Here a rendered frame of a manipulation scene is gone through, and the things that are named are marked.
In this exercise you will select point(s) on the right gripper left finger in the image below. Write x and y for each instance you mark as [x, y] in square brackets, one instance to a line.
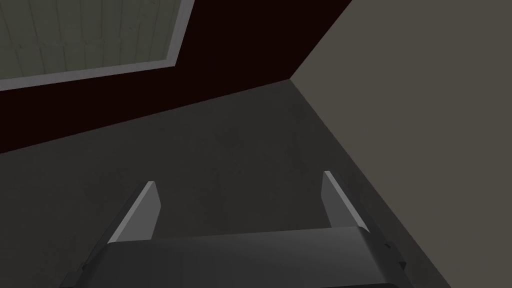
[140, 218]

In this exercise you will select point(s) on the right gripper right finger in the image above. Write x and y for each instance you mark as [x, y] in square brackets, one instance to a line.
[339, 208]

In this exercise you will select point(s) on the grey framed window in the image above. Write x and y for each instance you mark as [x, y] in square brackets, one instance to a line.
[80, 36]

